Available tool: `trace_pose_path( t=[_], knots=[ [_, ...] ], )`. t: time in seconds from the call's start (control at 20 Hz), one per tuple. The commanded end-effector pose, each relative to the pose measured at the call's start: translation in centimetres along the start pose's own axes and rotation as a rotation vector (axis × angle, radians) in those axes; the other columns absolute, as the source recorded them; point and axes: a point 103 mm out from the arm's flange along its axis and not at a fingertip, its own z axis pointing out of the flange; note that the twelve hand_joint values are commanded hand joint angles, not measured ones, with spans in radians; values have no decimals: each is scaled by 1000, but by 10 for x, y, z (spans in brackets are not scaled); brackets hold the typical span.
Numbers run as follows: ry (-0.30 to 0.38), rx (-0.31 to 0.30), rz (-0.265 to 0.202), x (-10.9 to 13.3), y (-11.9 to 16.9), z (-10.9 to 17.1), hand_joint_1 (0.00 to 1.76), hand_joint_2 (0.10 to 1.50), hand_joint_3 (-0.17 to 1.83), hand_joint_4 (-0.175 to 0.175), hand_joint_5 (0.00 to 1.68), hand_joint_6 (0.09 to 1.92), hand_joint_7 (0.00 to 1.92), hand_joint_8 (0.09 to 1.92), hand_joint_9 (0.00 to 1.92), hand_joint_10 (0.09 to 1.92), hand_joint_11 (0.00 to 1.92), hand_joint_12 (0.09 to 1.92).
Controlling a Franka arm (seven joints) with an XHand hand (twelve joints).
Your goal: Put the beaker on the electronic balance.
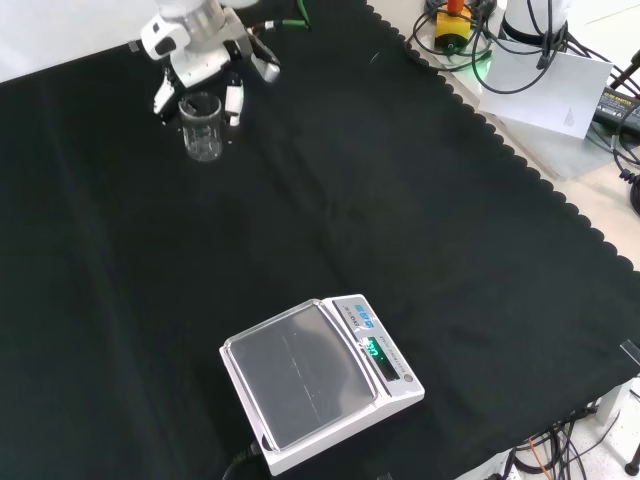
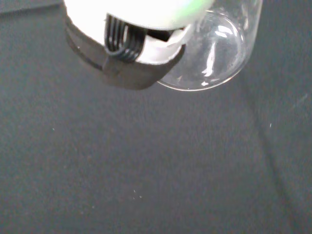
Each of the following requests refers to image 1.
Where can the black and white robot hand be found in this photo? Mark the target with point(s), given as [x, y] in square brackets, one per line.
[200, 65]

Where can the clear glass beaker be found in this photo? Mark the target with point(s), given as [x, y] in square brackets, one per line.
[201, 135]

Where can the white electronic balance steel pan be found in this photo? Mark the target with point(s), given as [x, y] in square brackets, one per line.
[305, 370]

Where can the grey tape piece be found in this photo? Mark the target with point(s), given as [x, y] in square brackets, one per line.
[134, 47]

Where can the black cloth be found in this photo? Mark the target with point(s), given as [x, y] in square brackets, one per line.
[350, 200]

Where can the yellow stop button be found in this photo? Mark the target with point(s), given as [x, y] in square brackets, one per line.
[452, 27]

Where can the white paper sheet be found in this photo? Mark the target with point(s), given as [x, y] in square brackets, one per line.
[545, 90]

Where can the black power adapter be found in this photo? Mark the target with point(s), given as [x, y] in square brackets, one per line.
[617, 112]

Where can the clear tape piece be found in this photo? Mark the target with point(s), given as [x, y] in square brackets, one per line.
[631, 349]

